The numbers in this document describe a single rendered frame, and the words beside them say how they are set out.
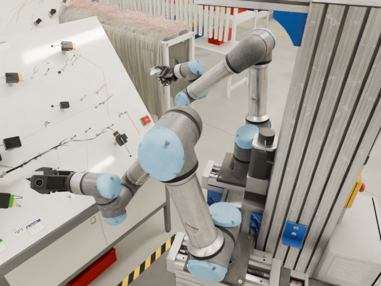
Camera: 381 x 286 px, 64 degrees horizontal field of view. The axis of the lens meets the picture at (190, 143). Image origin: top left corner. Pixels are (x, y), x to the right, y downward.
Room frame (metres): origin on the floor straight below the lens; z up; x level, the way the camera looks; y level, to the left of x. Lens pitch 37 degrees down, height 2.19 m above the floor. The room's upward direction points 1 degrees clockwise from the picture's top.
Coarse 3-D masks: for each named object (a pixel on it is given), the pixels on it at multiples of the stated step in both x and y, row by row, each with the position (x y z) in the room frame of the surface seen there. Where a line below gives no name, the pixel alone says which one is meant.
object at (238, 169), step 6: (234, 156) 1.14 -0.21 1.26; (234, 162) 1.13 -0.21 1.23; (240, 162) 1.11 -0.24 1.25; (246, 162) 1.10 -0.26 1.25; (228, 168) 1.15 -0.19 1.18; (234, 168) 1.12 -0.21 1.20; (240, 168) 1.10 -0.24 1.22; (246, 168) 1.10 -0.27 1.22; (234, 174) 1.10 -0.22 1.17; (240, 174) 1.09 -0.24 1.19; (246, 174) 1.09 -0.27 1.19
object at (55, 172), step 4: (48, 172) 0.75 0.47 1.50; (52, 172) 0.75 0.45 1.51; (56, 172) 0.75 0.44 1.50; (60, 172) 0.76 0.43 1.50; (64, 172) 0.77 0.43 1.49; (68, 172) 0.78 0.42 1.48; (72, 172) 0.79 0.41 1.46; (76, 172) 0.74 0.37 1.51; (68, 176) 0.72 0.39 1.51; (68, 180) 0.70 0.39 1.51; (68, 184) 0.70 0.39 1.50; (68, 188) 0.69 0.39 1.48; (52, 192) 0.70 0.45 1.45; (72, 192) 0.69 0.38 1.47
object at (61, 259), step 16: (80, 224) 1.13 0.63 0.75; (96, 224) 1.20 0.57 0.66; (64, 240) 1.05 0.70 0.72; (80, 240) 1.11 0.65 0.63; (96, 240) 1.18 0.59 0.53; (32, 256) 0.92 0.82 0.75; (48, 256) 0.97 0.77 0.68; (64, 256) 1.02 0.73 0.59; (80, 256) 1.08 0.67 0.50; (16, 272) 0.85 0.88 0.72; (32, 272) 0.89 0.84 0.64; (48, 272) 0.94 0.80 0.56; (64, 272) 1.00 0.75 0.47
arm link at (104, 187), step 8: (88, 176) 0.70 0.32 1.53; (96, 176) 0.69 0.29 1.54; (104, 176) 0.69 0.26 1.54; (112, 176) 0.69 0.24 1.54; (80, 184) 0.68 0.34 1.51; (88, 184) 0.67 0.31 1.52; (96, 184) 0.66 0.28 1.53; (104, 184) 0.66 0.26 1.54; (112, 184) 0.67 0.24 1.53; (120, 184) 0.69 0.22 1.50; (88, 192) 0.66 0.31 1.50; (96, 192) 0.66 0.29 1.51; (104, 192) 0.65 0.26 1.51; (112, 192) 0.65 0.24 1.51; (96, 200) 0.66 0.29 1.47; (104, 200) 0.65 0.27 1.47
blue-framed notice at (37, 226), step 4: (36, 220) 1.00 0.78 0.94; (40, 220) 1.01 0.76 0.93; (32, 224) 0.98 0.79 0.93; (36, 224) 0.99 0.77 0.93; (40, 224) 1.00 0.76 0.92; (28, 228) 0.96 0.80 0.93; (32, 228) 0.97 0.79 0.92; (36, 228) 0.97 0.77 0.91; (40, 228) 0.98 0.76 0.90; (44, 228) 0.99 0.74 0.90; (28, 232) 0.95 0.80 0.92; (32, 232) 0.95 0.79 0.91; (36, 232) 0.96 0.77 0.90
